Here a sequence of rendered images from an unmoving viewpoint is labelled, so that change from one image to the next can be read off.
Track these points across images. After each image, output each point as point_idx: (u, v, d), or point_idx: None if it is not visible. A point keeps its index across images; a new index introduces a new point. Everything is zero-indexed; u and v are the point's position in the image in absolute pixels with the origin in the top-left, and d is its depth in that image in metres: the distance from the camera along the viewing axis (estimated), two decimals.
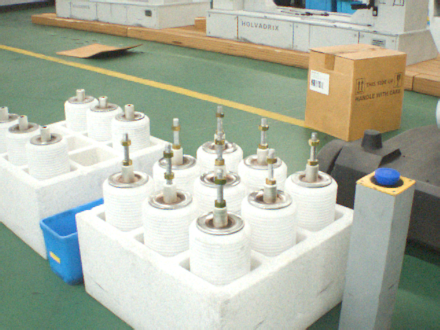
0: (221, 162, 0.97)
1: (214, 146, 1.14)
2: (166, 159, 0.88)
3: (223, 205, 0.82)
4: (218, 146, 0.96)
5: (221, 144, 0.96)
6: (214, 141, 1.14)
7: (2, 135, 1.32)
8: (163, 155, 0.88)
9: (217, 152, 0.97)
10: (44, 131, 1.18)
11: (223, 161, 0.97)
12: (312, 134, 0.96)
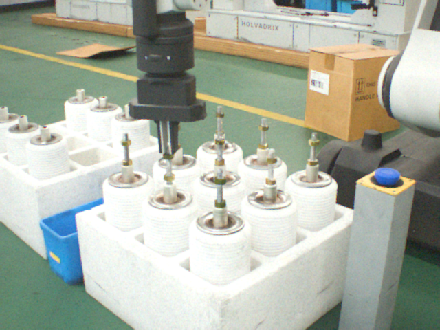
0: (221, 162, 0.97)
1: (214, 146, 1.14)
2: (166, 161, 0.89)
3: (223, 205, 0.82)
4: (218, 146, 0.96)
5: (221, 144, 0.96)
6: (214, 141, 1.14)
7: (2, 135, 1.32)
8: (163, 156, 0.88)
9: (217, 152, 0.97)
10: (44, 131, 1.18)
11: (223, 161, 0.97)
12: (312, 134, 0.96)
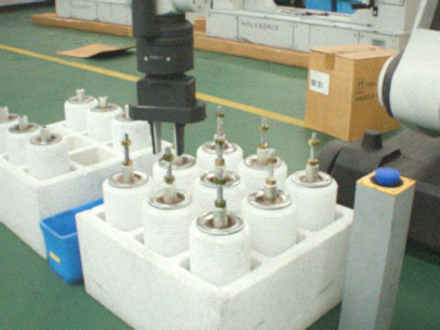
0: (221, 162, 0.97)
1: (214, 146, 1.14)
2: (166, 162, 0.89)
3: (223, 205, 0.82)
4: (218, 146, 0.96)
5: (221, 144, 0.96)
6: (214, 141, 1.14)
7: (2, 135, 1.32)
8: (163, 157, 0.89)
9: (217, 152, 0.97)
10: (44, 131, 1.18)
11: (223, 161, 0.97)
12: (312, 134, 0.96)
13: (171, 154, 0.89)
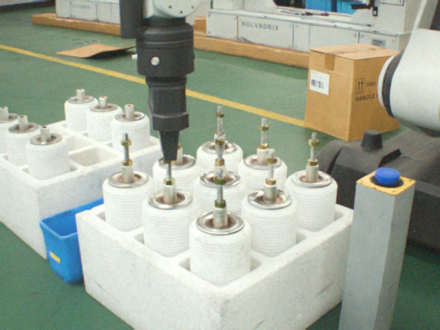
0: (221, 162, 0.97)
1: (214, 146, 1.14)
2: (169, 166, 0.89)
3: (223, 205, 0.82)
4: (218, 146, 0.96)
5: (221, 144, 0.96)
6: (214, 141, 1.14)
7: (2, 135, 1.32)
8: (170, 161, 0.88)
9: (217, 152, 0.97)
10: (44, 131, 1.18)
11: (223, 161, 0.97)
12: (312, 134, 0.96)
13: (162, 158, 0.88)
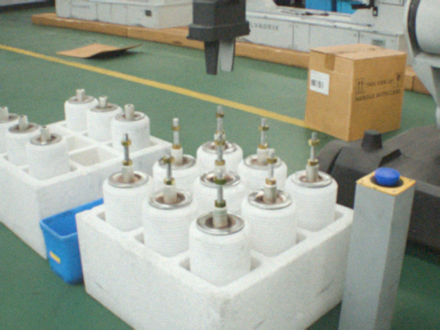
0: (223, 162, 0.97)
1: (214, 146, 1.14)
2: (169, 166, 0.89)
3: (223, 205, 0.82)
4: (219, 147, 0.96)
5: (223, 144, 0.96)
6: None
7: (2, 135, 1.32)
8: (170, 161, 0.88)
9: (218, 153, 0.97)
10: (44, 131, 1.18)
11: (224, 161, 0.97)
12: (312, 134, 0.96)
13: (162, 158, 0.88)
